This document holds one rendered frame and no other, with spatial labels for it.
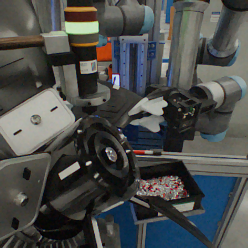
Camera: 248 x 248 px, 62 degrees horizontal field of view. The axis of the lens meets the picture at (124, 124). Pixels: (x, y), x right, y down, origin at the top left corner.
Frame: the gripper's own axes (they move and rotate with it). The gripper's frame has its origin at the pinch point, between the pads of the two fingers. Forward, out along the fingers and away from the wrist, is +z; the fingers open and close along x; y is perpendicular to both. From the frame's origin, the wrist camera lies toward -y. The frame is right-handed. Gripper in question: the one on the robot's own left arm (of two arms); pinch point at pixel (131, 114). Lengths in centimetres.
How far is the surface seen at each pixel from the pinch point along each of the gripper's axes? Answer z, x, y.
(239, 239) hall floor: -85, 117, 21
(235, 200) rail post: -50, 53, 14
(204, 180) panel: -39, 45, 3
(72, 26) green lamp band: 12.8, -19.6, 3.3
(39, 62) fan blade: 17.1, -14.5, -0.2
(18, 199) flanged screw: 24.2, -7.5, 16.0
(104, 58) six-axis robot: -159, 114, -324
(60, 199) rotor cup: 20.4, -4.7, 16.0
